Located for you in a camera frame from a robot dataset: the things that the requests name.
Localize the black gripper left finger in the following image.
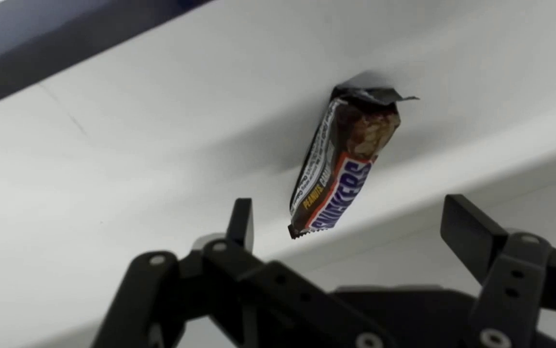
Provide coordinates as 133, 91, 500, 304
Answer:
90, 196, 395, 348

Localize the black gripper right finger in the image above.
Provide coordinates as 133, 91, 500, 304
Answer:
438, 194, 556, 348

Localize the brown Snickers candy packet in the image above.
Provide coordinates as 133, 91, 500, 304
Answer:
285, 83, 421, 242

